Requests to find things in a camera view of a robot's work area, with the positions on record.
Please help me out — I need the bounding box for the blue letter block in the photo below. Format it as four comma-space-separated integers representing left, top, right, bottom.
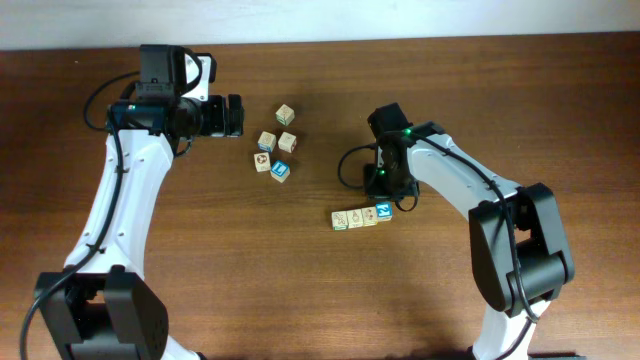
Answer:
375, 201, 393, 222

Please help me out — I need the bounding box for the yellow-edged picture block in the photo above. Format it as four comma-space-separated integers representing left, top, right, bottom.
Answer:
361, 206, 378, 226

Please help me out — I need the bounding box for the blue D block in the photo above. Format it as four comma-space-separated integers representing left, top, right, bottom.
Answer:
346, 209, 364, 228

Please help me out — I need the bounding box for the green V block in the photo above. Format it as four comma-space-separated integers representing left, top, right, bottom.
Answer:
331, 211, 349, 231

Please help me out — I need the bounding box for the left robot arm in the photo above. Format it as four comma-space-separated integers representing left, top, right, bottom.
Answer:
19, 45, 244, 359

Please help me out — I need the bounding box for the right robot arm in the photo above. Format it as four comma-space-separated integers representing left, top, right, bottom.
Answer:
363, 103, 575, 359

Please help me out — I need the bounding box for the pretzel picture block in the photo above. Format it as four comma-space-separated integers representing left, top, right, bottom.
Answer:
257, 131, 277, 153

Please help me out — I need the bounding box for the soccer ball block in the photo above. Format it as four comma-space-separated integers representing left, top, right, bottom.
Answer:
254, 152, 271, 172

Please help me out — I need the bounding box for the green-edged picture block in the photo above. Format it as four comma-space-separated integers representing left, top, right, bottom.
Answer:
275, 104, 295, 126

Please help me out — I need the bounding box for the green N block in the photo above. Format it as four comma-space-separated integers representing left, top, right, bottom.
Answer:
278, 132, 297, 153

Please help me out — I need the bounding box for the blue L block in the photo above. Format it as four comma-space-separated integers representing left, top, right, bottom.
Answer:
270, 160, 291, 183

